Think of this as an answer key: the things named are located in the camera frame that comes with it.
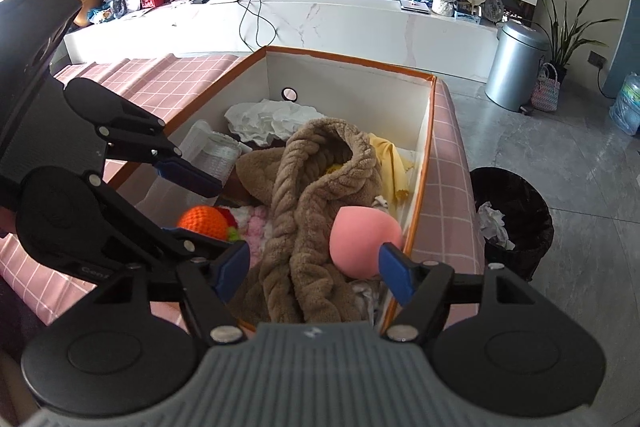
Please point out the large water bottle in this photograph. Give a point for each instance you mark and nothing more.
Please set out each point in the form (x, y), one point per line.
(627, 104)

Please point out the orange crocheted fruit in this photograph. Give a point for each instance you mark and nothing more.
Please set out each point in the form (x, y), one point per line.
(205, 219)

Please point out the white tissue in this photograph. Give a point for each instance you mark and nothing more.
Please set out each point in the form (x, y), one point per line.
(270, 119)

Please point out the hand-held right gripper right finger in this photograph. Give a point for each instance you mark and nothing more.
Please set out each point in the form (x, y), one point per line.
(395, 272)

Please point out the wall socket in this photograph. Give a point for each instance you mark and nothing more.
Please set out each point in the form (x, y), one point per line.
(598, 60)

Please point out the yellow cloth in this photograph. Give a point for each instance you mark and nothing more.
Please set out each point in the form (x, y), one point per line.
(392, 167)

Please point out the silver trash can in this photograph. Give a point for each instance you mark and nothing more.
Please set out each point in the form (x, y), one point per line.
(515, 62)

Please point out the pastel woven handbag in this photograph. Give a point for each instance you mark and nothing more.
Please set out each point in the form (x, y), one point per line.
(545, 89)

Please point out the clear plastic container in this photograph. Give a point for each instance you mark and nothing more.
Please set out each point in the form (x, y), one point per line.
(212, 152)

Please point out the pink peach toy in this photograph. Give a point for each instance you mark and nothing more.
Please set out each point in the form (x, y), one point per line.
(362, 237)

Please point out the green leafy plant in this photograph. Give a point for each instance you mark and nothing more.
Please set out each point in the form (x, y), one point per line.
(565, 32)

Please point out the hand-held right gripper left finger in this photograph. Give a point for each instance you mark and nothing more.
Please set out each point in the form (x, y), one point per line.
(232, 269)

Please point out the brown knitted scarf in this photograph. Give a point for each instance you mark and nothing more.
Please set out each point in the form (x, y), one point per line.
(310, 207)

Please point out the black wicker waste bin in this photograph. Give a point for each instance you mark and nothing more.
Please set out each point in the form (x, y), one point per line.
(520, 217)

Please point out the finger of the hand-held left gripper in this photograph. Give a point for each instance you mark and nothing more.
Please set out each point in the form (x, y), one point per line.
(150, 237)
(192, 177)

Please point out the pink checked tablecloth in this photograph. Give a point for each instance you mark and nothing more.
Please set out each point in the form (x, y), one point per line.
(452, 157)

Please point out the brown gourd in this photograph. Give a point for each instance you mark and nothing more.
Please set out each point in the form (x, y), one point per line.
(87, 7)

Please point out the white marble cabinet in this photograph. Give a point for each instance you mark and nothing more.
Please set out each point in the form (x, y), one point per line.
(350, 22)

